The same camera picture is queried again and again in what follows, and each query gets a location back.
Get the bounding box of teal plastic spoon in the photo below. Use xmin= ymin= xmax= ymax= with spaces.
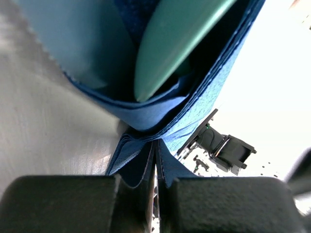
xmin=134 ymin=0 xmax=235 ymax=102

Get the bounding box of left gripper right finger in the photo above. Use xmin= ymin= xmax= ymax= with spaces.
xmin=156 ymin=140 xmax=306 ymax=233

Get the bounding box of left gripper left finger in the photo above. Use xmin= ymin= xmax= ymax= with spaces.
xmin=0 ymin=142 xmax=155 ymax=233

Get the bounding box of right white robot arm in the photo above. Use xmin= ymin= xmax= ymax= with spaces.
xmin=175 ymin=109 xmax=257 ymax=176

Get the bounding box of blue plastic knife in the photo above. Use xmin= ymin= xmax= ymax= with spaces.
xmin=17 ymin=0 xmax=136 ymax=88

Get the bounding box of dark blue paper napkin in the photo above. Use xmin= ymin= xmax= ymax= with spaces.
xmin=66 ymin=0 xmax=264 ymax=174

